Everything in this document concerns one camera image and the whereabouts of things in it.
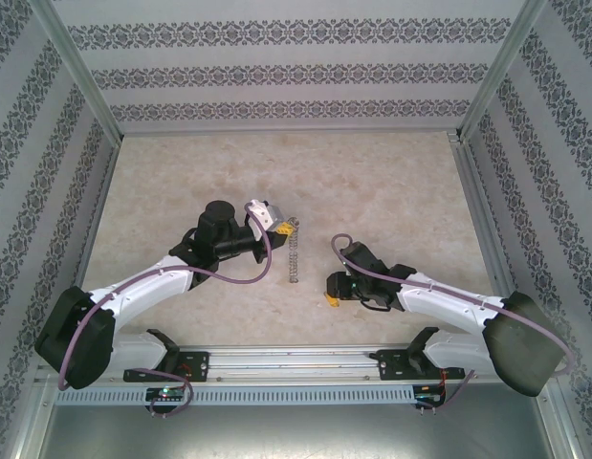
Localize right circuit board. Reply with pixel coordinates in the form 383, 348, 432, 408
414, 385, 448, 407

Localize circuit board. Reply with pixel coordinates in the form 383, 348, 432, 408
414, 385, 448, 407
146, 386, 187, 402

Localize grey metal sheet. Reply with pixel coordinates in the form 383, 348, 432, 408
39, 404, 559, 459

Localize left circuit board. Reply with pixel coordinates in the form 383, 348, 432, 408
146, 386, 187, 402

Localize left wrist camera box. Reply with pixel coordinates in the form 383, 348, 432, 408
246, 199, 284, 234

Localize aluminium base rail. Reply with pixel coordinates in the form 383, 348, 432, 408
36, 344, 550, 383

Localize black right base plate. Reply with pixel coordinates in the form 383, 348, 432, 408
376, 351, 467, 383

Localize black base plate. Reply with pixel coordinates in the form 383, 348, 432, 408
122, 351, 211, 383
376, 351, 467, 383

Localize slotted grey cable duct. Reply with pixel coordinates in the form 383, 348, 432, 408
54, 384, 416, 406

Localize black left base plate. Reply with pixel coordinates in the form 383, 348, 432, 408
122, 351, 211, 383

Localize aluminium frame post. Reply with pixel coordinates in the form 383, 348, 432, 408
30, 0, 124, 144
455, 0, 548, 142

